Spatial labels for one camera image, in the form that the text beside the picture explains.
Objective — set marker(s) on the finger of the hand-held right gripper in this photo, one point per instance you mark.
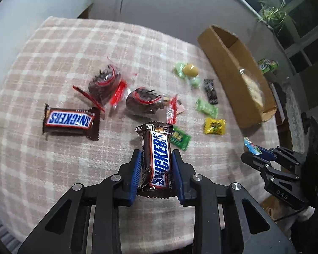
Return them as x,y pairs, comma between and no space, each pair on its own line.
254,161
266,152

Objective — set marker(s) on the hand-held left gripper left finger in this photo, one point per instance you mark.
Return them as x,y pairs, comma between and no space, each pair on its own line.
136,174

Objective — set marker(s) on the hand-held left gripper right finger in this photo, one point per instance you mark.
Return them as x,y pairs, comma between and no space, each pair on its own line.
178,174

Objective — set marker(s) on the small blue white candy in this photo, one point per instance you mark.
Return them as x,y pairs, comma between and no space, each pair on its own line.
250,145

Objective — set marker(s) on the brown chocolate bar blue label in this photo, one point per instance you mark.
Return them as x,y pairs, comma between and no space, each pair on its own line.
159,158
69,119

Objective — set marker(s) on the green candy packet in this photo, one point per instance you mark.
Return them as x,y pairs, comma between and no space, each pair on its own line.
181,139
206,108

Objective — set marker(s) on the yellow candy packet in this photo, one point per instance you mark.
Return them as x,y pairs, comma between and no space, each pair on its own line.
214,126

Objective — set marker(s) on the chocolate cake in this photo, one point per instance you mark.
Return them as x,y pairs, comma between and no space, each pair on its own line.
102,84
143,103

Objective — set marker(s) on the cardboard box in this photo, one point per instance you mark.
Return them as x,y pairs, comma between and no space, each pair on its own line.
222,66

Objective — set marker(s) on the small black candy packet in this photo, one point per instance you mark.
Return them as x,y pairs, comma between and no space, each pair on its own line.
210,91

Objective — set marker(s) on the bright green snack bag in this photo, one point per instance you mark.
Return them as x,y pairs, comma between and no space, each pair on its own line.
267,65

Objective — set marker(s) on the pink plaid cloth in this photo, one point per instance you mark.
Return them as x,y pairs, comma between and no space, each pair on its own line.
42,177

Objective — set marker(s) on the green-wrapped candy with yellow ball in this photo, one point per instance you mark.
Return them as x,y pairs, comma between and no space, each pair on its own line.
190,70

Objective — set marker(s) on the green potted plant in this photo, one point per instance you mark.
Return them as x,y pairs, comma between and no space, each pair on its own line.
273,13

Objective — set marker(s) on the striped grey clothing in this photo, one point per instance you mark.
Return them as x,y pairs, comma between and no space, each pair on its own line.
0,230

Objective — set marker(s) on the white window frame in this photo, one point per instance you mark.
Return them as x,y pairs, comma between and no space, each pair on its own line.
294,31

